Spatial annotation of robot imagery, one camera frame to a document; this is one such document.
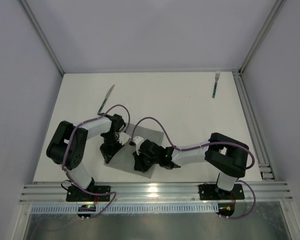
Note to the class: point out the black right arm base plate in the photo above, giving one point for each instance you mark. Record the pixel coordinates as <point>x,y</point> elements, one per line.
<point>209,192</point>

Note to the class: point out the aluminium left corner post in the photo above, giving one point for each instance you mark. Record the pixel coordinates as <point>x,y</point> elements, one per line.
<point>41,35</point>

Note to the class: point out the slotted grey cable duct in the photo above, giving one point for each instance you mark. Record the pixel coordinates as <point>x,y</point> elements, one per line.
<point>128,208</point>

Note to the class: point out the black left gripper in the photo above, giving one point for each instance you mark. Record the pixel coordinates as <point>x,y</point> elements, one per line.
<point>110,152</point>

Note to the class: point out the aluminium front rail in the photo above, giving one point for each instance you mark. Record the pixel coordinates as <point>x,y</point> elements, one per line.
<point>158,192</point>

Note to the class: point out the green handled fork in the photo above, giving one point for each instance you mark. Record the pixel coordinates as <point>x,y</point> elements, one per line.
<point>216,79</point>

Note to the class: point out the green handled knife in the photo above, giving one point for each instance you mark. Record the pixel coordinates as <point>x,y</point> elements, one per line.
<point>105,100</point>

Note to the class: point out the aluminium rail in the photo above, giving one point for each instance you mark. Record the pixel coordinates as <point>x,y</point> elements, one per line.
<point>158,192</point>
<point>262,155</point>

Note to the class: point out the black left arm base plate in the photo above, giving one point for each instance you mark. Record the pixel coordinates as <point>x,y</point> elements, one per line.
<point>74,194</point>

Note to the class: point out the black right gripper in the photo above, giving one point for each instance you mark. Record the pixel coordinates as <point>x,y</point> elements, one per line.
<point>141,162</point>

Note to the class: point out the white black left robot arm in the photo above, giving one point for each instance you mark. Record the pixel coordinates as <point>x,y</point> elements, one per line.
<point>68,144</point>

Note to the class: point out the aluminium right side rail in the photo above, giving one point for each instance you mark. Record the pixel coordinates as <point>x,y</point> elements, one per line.
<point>262,155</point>

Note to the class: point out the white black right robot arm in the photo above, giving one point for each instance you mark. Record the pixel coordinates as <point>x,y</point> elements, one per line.
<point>226,154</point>

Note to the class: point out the aluminium corner post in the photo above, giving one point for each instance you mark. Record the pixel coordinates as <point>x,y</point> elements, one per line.
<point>41,35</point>
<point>265,28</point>

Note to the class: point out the aluminium right corner post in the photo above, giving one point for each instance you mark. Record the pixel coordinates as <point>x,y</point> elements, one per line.
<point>265,28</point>

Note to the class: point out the left controller board with led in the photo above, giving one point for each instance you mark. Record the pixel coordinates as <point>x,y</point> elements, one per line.
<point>86,210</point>

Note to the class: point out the grey cloth napkin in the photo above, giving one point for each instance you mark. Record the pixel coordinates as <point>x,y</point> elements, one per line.
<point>124,161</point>

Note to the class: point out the right black connector board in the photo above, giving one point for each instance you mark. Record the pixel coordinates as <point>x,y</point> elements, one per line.
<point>225,210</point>

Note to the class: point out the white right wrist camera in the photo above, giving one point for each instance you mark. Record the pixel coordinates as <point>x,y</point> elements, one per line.
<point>138,140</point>

